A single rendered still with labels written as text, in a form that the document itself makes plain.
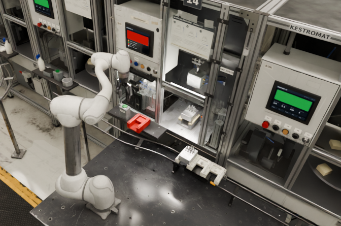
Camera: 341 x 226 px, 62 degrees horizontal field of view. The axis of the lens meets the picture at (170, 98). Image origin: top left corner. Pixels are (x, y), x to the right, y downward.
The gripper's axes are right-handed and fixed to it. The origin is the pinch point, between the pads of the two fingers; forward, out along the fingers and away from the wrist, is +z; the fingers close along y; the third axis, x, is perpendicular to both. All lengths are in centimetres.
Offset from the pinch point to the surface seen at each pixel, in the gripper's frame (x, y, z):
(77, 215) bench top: 79, -24, 45
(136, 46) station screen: -7.2, -7.1, -44.8
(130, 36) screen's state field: -7, -1, -51
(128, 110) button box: 0.6, -4.1, 12.1
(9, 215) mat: 93, 62, 112
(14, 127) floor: 22, 163, 114
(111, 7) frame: -11, 19, -66
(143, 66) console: -9.1, -12.5, -29.3
